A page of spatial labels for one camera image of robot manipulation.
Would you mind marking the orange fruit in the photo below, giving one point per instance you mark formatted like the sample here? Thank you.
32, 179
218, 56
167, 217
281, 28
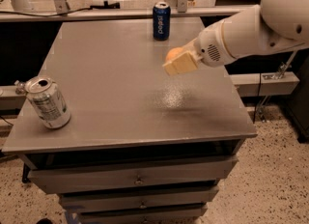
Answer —
173, 53

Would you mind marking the top grey drawer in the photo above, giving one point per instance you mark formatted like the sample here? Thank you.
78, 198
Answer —
82, 179

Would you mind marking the bottom grey drawer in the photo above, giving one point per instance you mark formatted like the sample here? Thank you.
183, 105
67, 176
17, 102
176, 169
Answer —
145, 216

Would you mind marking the grey metal rail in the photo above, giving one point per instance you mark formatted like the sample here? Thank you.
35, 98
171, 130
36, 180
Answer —
87, 14

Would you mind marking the grey drawer cabinet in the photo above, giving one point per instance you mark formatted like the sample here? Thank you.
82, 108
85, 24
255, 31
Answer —
125, 108

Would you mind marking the silver 7up can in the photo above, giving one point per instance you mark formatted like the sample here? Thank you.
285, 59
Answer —
48, 101

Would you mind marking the grey drawer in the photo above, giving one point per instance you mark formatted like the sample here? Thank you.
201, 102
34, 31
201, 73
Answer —
82, 179
140, 200
145, 216

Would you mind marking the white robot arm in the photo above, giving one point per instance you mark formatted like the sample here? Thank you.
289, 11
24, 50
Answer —
271, 27

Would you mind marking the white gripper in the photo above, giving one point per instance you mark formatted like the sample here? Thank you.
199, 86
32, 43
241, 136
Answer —
210, 45

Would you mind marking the middle grey drawer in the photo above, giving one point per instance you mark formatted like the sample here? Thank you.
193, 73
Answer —
140, 200

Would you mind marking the blue pepsi can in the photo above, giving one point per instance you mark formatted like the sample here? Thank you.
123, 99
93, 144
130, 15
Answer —
161, 21

